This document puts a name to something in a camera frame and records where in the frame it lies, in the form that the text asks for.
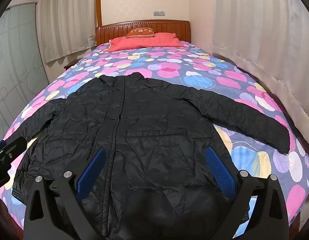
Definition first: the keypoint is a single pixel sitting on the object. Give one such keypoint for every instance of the grey wall switch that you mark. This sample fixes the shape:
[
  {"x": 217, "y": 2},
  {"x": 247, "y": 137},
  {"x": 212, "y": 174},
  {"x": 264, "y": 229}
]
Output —
[{"x": 159, "y": 13}]

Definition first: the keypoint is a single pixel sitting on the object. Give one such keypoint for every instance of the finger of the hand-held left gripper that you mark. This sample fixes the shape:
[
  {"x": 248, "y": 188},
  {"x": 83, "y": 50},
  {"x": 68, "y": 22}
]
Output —
[{"x": 15, "y": 145}]

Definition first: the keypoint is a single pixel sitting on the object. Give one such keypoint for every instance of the cream curtain beside wardrobe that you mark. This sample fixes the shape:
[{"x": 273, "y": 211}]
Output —
[{"x": 67, "y": 17}]

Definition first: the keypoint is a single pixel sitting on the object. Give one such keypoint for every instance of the wooden wall post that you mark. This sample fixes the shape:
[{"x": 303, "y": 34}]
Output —
[{"x": 99, "y": 2}]

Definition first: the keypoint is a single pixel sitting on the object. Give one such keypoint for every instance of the wooden headboard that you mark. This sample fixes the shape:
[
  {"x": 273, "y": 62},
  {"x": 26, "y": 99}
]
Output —
[{"x": 114, "y": 30}]

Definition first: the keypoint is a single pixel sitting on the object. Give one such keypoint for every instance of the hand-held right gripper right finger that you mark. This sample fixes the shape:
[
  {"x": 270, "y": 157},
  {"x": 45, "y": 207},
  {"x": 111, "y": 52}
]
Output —
[{"x": 219, "y": 172}]

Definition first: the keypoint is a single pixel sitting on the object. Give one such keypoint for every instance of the orange cushion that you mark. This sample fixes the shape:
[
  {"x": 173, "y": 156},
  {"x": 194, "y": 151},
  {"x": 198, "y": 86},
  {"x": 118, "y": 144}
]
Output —
[{"x": 139, "y": 33}]

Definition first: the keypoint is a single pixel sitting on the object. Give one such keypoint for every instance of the dark wooden nightstand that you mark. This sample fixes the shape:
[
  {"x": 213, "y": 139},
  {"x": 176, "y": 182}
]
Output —
[{"x": 69, "y": 65}]

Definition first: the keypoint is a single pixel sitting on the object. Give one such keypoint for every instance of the cream curtain along bed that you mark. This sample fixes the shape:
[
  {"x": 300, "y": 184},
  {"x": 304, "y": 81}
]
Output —
[{"x": 257, "y": 30}]

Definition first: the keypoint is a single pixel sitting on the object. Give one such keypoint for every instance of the circle print bed sheet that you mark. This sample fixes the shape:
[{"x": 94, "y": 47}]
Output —
[{"x": 169, "y": 65}]

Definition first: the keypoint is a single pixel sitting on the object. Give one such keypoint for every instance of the frosted glass wardrobe door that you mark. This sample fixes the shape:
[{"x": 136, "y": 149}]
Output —
[{"x": 17, "y": 55}]

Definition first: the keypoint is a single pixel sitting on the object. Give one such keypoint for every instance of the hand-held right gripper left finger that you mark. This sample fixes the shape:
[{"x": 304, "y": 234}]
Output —
[{"x": 90, "y": 173}]

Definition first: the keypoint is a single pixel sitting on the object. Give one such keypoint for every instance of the black padded jacket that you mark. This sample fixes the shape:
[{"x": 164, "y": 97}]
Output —
[{"x": 149, "y": 120}]

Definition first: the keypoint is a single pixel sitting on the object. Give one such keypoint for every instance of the red pillow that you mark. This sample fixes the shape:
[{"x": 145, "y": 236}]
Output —
[{"x": 144, "y": 43}]

